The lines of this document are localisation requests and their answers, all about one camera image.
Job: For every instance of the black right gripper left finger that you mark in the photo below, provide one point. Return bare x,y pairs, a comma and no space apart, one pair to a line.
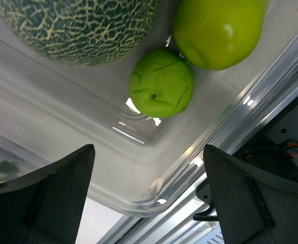
46,205

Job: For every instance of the green netted melon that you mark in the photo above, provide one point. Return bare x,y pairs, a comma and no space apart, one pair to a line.
80,33

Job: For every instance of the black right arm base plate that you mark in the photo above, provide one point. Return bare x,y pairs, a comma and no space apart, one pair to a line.
273,149

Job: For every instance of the light green apple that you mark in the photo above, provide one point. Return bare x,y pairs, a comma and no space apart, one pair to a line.
216,35
161,84

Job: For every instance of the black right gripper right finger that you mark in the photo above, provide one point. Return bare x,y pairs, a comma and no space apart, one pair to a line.
253,206

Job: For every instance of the aluminium table edge rail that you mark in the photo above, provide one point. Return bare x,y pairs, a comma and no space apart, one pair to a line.
265,97

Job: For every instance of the clear plastic bin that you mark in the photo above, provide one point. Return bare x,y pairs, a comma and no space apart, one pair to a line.
48,110

